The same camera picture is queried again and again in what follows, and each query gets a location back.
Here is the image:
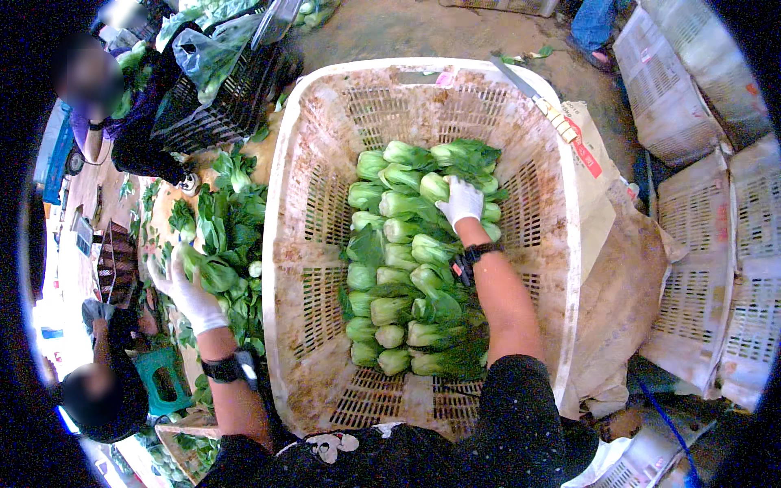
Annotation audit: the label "black plastic crate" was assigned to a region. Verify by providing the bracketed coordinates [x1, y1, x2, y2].
[151, 37, 304, 155]

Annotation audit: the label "white plastic crate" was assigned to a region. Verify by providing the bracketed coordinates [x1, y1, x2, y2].
[561, 415, 718, 488]

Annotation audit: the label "green vegetable scraps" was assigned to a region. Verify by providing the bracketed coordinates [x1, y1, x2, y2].
[499, 44, 555, 67]

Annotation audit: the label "cardboard box with greens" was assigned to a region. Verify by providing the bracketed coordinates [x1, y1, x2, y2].
[154, 420, 222, 487]

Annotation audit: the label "blue cord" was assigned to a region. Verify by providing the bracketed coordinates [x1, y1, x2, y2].
[636, 377, 704, 488]

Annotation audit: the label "stack of white plastic crates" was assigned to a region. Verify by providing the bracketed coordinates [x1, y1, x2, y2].
[612, 0, 781, 412]

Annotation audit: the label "single green bok choy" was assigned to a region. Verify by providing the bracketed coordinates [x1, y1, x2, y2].
[176, 241, 240, 294]

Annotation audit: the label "brown paper sack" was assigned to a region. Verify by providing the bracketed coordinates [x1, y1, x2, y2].
[558, 180, 687, 422]

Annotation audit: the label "person's left hand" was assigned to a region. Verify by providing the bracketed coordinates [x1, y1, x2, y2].
[146, 244, 230, 337]

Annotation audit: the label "clear plastic bag with greens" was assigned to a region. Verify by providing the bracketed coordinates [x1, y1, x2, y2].
[155, 11, 264, 106]

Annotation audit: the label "blue vehicle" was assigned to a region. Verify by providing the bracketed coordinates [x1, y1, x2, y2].
[34, 99, 85, 206]

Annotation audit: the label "person's right hand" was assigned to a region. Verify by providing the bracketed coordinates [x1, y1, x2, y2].
[435, 176, 485, 233]

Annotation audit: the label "large white plastic basket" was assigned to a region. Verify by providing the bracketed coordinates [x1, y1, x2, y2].
[262, 57, 582, 441]

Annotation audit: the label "black wrist band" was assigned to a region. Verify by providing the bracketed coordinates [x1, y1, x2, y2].
[201, 348, 261, 392]
[450, 241, 506, 288]

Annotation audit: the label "knife with taped handle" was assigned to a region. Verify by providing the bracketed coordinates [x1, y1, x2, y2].
[489, 55, 579, 145]

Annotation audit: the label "loose heap of bok choy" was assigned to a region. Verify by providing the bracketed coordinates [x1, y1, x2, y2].
[164, 145, 271, 422]

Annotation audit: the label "green plastic stool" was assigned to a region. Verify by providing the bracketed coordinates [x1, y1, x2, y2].
[132, 346, 194, 417]

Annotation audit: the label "rows of packed bok choy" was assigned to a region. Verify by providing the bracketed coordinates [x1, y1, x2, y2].
[337, 138, 511, 380]

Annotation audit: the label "person's body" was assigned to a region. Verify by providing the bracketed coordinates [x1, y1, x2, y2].
[195, 353, 602, 488]

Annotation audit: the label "brown wooden crate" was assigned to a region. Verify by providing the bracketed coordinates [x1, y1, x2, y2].
[96, 220, 139, 306]

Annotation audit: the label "printed cardboard sheet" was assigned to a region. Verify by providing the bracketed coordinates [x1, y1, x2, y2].
[556, 100, 618, 284]

